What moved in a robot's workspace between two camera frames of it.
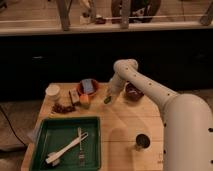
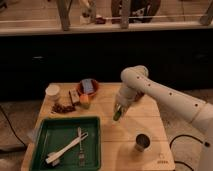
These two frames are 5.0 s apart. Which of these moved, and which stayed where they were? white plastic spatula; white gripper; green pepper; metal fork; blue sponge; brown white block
Moved: white gripper; green pepper
Stayed: metal fork; white plastic spatula; brown white block; blue sponge
